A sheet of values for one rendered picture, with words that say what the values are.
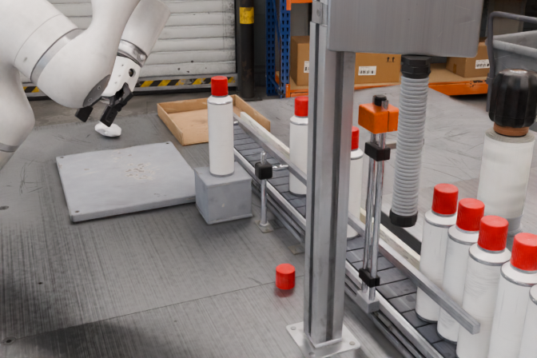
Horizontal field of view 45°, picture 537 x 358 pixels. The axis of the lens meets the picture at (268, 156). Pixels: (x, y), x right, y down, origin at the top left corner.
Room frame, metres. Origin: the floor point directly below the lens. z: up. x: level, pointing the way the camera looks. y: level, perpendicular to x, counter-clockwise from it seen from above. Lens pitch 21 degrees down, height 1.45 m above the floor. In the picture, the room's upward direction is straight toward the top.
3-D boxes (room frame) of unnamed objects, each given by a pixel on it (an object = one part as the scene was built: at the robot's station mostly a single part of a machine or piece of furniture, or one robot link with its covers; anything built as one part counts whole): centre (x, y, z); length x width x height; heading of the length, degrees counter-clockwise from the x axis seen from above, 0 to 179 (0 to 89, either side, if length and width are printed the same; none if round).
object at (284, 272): (0.96, -0.03, 0.85); 0.03 x 0.03 x 0.03
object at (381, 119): (0.83, -0.18, 1.05); 0.10 x 0.04 x 0.33; 112
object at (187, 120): (1.83, 0.17, 0.85); 0.30 x 0.26 x 0.04; 22
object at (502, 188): (1.08, -0.43, 1.03); 0.09 x 0.09 x 0.30
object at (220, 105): (1.25, 0.10, 1.02); 0.05 x 0.05 x 0.20
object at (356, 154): (1.05, -0.14, 0.98); 0.05 x 0.05 x 0.20
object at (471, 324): (1.16, -0.06, 0.96); 1.07 x 0.01 x 0.01; 22
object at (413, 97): (0.72, -0.17, 1.18); 0.04 x 0.04 x 0.21
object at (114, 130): (1.74, 0.46, 0.85); 0.08 x 0.07 x 0.04; 29
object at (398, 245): (1.19, -0.13, 0.91); 1.07 x 0.01 x 0.02; 22
